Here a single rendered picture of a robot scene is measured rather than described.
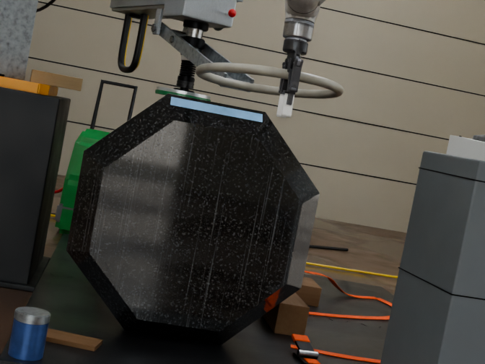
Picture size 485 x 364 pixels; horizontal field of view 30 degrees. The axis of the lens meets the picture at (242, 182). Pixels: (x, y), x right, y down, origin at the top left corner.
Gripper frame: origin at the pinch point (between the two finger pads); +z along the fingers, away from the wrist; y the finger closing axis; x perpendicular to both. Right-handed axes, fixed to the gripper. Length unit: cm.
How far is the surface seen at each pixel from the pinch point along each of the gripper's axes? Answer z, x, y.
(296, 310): 69, -37, 62
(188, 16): -33, 22, 73
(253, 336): 80, -19, 56
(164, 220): 41, 25, 29
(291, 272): 52, -20, 27
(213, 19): -35, 12, 75
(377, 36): -140, -246, 555
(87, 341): 81, 45, 16
